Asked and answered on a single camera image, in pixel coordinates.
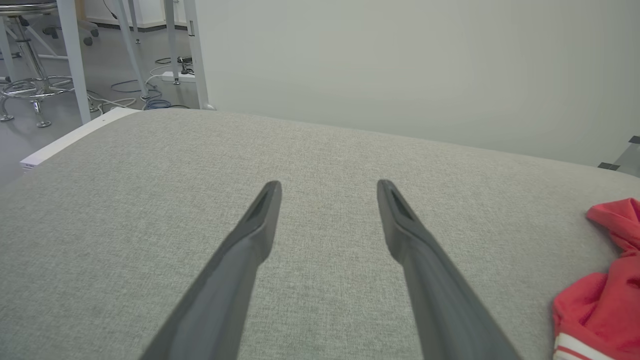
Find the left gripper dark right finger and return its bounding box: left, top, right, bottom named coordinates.
left=376, top=179, right=524, bottom=360

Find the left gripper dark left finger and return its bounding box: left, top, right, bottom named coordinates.
left=139, top=180, right=284, bottom=360

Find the red white basketball jersey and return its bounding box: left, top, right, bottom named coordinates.
left=552, top=198, right=640, bottom=360

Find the white power strip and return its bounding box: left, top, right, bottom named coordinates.
left=160, top=71, right=197, bottom=84

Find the white equipment case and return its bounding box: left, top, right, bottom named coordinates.
left=20, top=107, right=142, bottom=172

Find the white metal table leg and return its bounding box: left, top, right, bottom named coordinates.
left=162, top=0, right=182, bottom=86
left=55, top=0, right=92, bottom=126
left=115, top=0, right=151, bottom=100

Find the chrome bar stool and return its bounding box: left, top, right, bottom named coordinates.
left=0, top=0, right=77, bottom=129

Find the office chair wheel base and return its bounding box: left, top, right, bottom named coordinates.
left=42, top=19, right=100, bottom=47

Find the blue cable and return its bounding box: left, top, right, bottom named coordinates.
left=110, top=79, right=172, bottom=111

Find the grey metal partition post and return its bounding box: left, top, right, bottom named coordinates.
left=182, top=0, right=217, bottom=111
left=614, top=142, right=640, bottom=179

